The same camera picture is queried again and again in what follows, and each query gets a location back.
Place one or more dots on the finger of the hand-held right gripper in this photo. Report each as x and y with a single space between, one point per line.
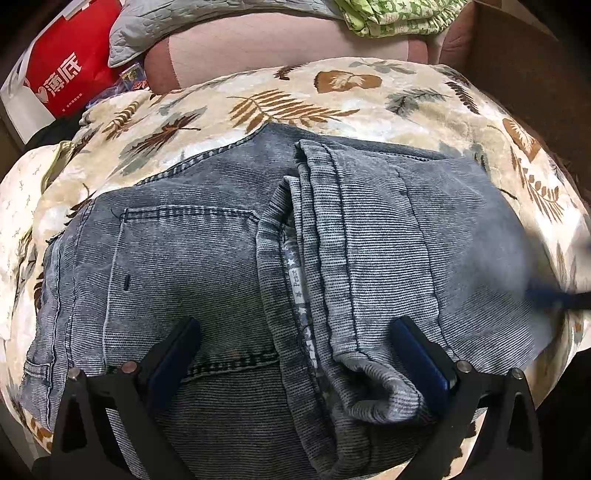
561 299

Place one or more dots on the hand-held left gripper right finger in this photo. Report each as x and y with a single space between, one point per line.
422 362

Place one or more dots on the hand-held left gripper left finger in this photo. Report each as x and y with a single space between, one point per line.
173 355

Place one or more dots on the grey-blue denim pants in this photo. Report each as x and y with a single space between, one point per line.
207 258

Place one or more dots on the white small print pillow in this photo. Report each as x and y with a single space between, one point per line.
23 194

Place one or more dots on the brown cardboard box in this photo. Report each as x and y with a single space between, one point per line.
521 69

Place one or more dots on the black cloth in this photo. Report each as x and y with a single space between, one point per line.
55 129

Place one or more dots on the beige leaf printed blanket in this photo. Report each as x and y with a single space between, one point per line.
277 101

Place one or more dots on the colourful small packet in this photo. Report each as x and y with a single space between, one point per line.
134 76

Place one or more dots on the red shopping bag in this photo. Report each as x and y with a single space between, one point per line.
64 69

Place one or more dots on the green patterned cloth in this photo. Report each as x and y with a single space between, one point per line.
397 18

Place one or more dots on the grey quilted pillow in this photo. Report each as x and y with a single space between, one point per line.
152 27

